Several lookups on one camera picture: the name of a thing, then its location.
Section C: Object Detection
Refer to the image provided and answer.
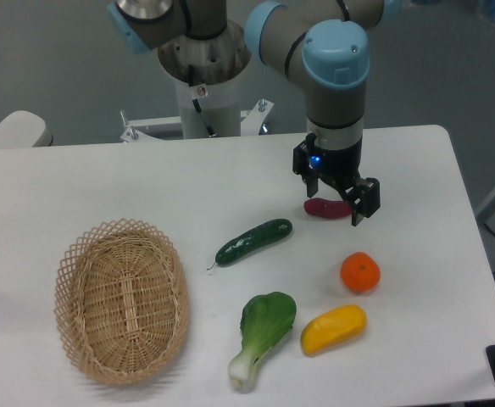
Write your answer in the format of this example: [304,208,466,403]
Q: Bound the orange tangerine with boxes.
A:
[340,252,381,293]

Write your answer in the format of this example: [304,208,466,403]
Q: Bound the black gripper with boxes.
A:
[292,133,381,226]

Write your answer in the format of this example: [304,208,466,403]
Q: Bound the white chair armrest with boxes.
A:
[0,110,53,150]

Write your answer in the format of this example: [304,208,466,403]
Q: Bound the purple sweet potato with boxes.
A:
[303,198,352,220]

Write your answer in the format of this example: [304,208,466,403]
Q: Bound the green bok choy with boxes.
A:
[227,292,297,393]

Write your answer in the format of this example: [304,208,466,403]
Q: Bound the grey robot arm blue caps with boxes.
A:
[108,1,401,224]

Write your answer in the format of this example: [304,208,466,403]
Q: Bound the green cucumber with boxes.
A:
[207,218,293,270]

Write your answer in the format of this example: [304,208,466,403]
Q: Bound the woven wicker basket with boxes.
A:
[54,219,189,386]

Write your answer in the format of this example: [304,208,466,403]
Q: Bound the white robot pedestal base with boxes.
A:
[120,20,274,142]

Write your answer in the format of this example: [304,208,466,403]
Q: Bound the yellow mango slice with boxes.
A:
[300,304,368,356]

